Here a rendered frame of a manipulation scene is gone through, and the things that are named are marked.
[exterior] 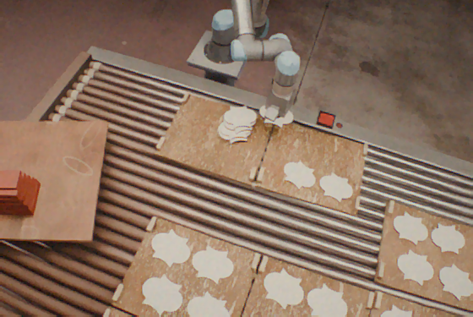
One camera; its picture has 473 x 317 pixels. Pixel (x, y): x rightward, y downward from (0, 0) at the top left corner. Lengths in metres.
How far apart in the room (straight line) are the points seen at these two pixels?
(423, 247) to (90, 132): 1.36
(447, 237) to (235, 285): 0.85
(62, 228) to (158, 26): 2.55
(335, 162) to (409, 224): 0.38
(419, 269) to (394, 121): 1.86
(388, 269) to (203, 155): 0.83
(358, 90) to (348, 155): 1.68
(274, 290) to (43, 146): 1.00
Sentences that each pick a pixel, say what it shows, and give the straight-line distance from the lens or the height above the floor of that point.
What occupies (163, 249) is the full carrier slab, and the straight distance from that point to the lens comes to 1.51.
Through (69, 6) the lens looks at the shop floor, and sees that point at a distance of 4.15.
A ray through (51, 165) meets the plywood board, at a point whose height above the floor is 1.04.
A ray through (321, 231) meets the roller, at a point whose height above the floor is 0.92.
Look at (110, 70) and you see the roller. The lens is 2.07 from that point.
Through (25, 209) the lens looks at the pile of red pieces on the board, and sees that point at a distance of 1.52.
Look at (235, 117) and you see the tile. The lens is 1.75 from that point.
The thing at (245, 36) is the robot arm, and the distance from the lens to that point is 1.52.
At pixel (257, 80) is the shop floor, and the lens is 3.29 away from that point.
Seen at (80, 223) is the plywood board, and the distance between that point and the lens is 1.49.
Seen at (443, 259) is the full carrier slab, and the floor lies 0.94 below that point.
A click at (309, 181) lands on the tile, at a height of 0.95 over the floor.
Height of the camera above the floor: 2.35
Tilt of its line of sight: 54 degrees down
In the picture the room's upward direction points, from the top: 8 degrees clockwise
